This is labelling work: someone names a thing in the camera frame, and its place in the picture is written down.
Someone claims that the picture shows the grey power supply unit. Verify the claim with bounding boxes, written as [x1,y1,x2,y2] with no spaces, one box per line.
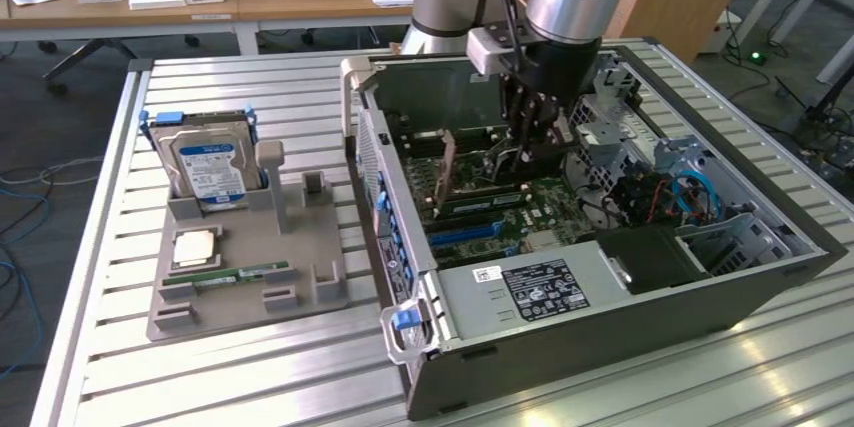
[419,240,633,341]

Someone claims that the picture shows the blue floor cable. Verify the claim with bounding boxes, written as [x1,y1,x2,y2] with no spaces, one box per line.
[0,186,52,378]

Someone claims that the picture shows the silver disk bay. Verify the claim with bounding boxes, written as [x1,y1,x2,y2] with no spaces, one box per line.
[673,211,813,276]

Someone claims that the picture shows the grey floor cable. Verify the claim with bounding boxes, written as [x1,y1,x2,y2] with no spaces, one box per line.
[0,156,101,186]

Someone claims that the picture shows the black equipment stand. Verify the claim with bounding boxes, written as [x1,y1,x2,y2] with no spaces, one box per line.
[799,46,854,123]

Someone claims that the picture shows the grey parts rack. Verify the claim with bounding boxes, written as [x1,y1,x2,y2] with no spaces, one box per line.
[144,139,354,343]

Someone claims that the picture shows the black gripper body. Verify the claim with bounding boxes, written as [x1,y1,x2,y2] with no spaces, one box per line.
[512,36,601,98]

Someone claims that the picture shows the RAM stick with white label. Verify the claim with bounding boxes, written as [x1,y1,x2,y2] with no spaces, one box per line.
[439,190,526,216]

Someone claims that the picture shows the black office chair base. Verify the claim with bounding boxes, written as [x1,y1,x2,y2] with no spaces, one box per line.
[39,36,202,93]

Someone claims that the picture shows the hard disk with blue rails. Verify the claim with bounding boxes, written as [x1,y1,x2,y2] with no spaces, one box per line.
[138,104,260,213]

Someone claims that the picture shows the silver CPU chip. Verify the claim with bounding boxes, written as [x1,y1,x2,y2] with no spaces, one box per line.
[171,230,222,268]

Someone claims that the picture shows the green motherboard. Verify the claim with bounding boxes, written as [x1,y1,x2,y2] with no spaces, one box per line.
[390,116,582,268]

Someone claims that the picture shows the open grey PC case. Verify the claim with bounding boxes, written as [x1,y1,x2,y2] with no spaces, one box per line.
[339,44,850,422]

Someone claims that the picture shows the white table frame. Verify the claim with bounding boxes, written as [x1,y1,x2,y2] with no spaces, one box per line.
[733,0,854,83]

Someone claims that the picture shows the blue wire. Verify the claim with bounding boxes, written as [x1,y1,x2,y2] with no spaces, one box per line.
[670,171,726,223]

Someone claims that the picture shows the green RAM stick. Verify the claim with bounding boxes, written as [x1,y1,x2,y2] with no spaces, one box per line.
[163,260,294,291]

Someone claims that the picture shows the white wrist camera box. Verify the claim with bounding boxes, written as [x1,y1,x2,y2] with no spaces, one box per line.
[464,28,520,76]

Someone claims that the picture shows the metal drive cage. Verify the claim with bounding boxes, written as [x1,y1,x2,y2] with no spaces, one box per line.
[566,54,669,183]

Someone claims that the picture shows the black graphics card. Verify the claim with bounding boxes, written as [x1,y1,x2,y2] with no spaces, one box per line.
[431,127,570,221]

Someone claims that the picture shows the blue expansion slot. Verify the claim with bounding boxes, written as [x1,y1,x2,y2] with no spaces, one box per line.
[424,219,506,248]

